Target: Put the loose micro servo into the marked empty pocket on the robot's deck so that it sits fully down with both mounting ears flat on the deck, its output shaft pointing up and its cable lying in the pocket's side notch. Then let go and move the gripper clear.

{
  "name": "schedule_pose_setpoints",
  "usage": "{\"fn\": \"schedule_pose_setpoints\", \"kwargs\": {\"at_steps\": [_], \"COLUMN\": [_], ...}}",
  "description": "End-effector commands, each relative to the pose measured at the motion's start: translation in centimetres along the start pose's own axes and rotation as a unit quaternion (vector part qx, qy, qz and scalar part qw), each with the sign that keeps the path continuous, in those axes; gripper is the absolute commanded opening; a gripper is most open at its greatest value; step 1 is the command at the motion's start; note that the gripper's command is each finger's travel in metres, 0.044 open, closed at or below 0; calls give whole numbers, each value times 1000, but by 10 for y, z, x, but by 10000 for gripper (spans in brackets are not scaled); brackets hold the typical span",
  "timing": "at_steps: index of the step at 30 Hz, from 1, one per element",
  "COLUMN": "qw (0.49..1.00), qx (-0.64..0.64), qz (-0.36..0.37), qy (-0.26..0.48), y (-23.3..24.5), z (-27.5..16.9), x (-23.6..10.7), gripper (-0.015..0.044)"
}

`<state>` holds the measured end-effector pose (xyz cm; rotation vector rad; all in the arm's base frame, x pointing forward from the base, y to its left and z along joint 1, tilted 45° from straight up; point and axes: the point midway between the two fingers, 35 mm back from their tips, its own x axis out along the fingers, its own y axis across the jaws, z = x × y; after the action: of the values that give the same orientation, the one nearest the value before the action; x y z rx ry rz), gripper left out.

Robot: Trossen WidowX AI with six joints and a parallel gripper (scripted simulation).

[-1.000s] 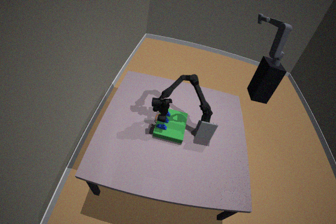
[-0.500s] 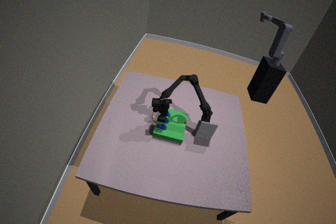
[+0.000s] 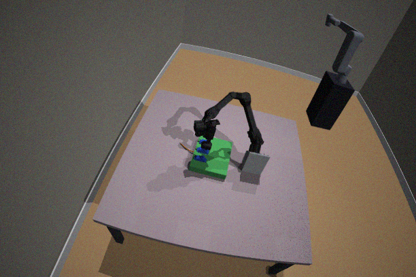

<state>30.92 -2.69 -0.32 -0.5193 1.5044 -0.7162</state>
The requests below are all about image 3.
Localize green flat block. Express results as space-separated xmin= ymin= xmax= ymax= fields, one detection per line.
xmin=189 ymin=136 xmax=232 ymax=179

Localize blue micro servo with orange cable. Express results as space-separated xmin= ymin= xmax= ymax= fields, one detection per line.
xmin=196 ymin=147 xmax=209 ymax=154

